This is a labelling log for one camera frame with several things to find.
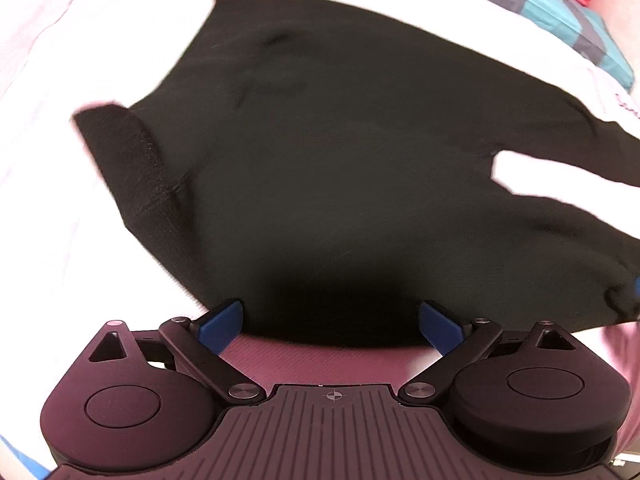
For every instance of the black pants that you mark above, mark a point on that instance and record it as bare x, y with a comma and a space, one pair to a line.
331, 168

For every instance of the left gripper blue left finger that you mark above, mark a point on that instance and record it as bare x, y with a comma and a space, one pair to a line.
197, 345

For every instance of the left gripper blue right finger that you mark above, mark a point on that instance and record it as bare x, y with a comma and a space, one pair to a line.
459, 342

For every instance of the pink printed duvet cover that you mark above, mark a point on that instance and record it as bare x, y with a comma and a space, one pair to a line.
67, 262

